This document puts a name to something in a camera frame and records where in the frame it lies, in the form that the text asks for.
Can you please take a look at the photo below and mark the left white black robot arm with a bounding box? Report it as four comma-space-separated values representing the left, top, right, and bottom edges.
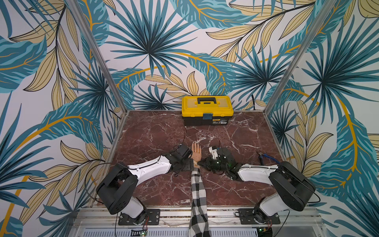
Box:
96, 144, 194, 225

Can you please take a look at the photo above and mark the right aluminium frame post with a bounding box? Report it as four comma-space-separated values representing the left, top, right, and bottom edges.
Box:
264, 0, 337, 117

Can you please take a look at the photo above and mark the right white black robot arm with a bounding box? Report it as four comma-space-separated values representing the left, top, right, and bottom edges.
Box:
197, 147, 316, 224

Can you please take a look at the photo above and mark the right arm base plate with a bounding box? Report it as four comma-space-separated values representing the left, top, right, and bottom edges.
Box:
234, 208, 281, 225

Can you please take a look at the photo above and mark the aluminium frame post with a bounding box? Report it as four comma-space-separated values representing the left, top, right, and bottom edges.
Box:
264, 0, 337, 117
67, 0, 127, 115

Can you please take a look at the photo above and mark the left aluminium frame post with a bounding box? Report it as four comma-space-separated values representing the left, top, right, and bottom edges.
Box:
67, 0, 127, 115

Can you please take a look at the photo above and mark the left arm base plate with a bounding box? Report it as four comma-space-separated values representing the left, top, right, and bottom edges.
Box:
118, 208, 160, 226

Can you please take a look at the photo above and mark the mannequin hand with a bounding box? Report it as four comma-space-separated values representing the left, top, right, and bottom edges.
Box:
191, 142, 202, 163

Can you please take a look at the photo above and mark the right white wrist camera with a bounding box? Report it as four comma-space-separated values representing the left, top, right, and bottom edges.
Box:
208, 146, 219, 160

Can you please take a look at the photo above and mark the checkered sleeve mannequin forearm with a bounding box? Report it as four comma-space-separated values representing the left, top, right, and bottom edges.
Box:
188, 168, 211, 237

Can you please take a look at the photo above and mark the yellow black toolbox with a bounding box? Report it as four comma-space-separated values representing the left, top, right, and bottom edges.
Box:
182, 96, 234, 126

